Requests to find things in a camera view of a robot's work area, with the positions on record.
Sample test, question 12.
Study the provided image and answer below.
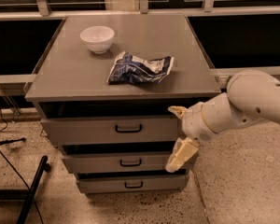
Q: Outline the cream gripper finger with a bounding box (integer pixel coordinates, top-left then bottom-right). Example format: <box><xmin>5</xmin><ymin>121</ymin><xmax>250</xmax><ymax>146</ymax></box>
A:
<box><xmin>165</xmin><ymin>137</ymin><xmax>199</xmax><ymax>173</ymax></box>
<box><xmin>168</xmin><ymin>105</ymin><xmax>187</xmax><ymax>119</ymax></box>

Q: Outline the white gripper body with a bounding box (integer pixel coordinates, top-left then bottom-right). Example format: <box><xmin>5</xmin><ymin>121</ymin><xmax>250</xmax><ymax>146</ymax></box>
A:
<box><xmin>182</xmin><ymin>102</ymin><xmax>217</xmax><ymax>144</ymax></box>

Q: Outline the grey top drawer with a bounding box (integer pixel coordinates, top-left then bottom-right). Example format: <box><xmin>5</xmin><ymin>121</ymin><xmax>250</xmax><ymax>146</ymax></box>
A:
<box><xmin>41</xmin><ymin>115</ymin><xmax>183</xmax><ymax>145</ymax></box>

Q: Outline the grey drawer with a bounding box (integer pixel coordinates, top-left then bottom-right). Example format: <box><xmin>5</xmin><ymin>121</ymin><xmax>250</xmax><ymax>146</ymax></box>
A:
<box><xmin>41</xmin><ymin>115</ymin><xmax>183</xmax><ymax>145</ymax></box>
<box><xmin>77</xmin><ymin>174</ymin><xmax>189</xmax><ymax>194</ymax></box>
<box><xmin>62</xmin><ymin>151</ymin><xmax>171</xmax><ymax>175</ymax></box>

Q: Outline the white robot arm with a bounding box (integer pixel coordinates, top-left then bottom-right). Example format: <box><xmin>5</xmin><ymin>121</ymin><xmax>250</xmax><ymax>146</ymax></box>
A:
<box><xmin>165</xmin><ymin>70</ymin><xmax>280</xmax><ymax>173</ymax></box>

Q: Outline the grey middle drawer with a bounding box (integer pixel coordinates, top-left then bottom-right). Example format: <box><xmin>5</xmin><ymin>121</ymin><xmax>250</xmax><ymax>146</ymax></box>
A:
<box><xmin>62</xmin><ymin>151</ymin><xmax>171</xmax><ymax>175</ymax></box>

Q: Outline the grey drawer cabinet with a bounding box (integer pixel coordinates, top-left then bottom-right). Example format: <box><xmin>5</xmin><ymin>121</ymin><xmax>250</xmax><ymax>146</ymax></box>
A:
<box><xmin>26</xmin><ymin>15</ymin><xmax>220</xmax><ymax>193</ymax></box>

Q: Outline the grey bottom drawer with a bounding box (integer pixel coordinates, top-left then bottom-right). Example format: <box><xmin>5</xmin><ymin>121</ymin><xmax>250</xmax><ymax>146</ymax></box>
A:
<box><xmin>77</xmin><ymin>174</ymin><xmax>189</xmax><ymax>194</ymax></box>

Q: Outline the crumpled blue white bag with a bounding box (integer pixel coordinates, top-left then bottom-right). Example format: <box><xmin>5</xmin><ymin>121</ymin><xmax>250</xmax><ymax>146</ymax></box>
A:
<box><xmin>107</xmin><ymin>51</ymin><xmax>175</xmax><ymax>84</ymax></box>

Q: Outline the white bowl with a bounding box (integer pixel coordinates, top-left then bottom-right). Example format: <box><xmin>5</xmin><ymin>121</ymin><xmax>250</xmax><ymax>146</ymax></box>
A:
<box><xmin>80</xmin><ymin>26</ymin><xmax>115</xmax><ymax>54</ymax></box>

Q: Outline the metal window railing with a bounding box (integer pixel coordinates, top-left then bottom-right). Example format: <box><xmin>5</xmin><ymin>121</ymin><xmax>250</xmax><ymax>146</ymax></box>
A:
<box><xmin>0</xmin><ymin>0</ymin><xmax>280</xmax><ymax>91</ymax></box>

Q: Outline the black metal stand leg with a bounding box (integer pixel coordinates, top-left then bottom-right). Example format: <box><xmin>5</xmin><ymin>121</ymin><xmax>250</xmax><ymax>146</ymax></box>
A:
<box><xmin>0</xmin><ymin>156</ymin><xmax>50</xmax><ymax>224</ymax></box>

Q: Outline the black floor cable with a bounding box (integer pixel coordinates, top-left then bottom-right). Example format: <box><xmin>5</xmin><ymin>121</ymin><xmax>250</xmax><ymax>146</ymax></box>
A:
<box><xmin>0</xmin><ymin>107</ymin><xmax>45</xmax><ymax>224</ymax></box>

